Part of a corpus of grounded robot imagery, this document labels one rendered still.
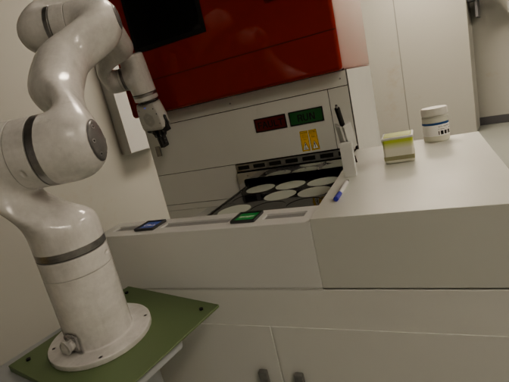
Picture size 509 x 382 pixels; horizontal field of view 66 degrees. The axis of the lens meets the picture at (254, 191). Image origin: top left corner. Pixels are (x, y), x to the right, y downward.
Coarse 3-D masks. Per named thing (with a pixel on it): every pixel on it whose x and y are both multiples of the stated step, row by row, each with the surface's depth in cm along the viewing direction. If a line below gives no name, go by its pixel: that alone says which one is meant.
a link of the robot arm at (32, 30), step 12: (36, 0) 88; (48, 0) 89; (60, 0) 90; (24, 12) 85; (36, 12) 84; (24, 24) 84; (36, 24) 84; (24, 36) 85; (36, 36) 85; (48, 36) 85; (36, 48) 86
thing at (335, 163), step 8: (328, 160) 132; (336, 160) 130; (272, 168) 139; (280, 168) 138; (288, 168) 137; (296, 168) 136; (304, 168) 135; (312, 168) 134; (320, 168) 132; (240, 176) 145; (248, 176) 144; (256, 176) 142; (264, 176) 141; (240, 184) 146
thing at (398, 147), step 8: (384, 136) 99; (392, 136) 96; (400, 136) 95; (408, 136) 94; (384, 144) 97; (392, 144) 96; (400, 144) 96; (408, 144) 95; (384, 152) 98; (392, 152) 97; (400, 152) 96; (408, 152) 96; (392, 160) 98; (400, 160) 97; (408, 160) 96
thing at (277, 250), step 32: (128, 224) 100; (192, 224) 89; (224, 224) 82; (256, 224) 77; (288, 224) 74; (128, 256) 93; (160, 256) 89; (192, 256) 85; (224, 256) 82; (256, 256) 79; (288, 256) 76
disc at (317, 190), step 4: (308, 188) 119; (312, 188) 118; (316, 188) 117; (320, 188) 116; (324, 188) 115; (328, 188) 114; (300, 192) 117; (304, 192) 116; (308, 192) 115; (312, 192) 114; (316, 192) 113; (320, 192) 112; (324, 192) 111; (304, 196) 111; (308, 196) 110
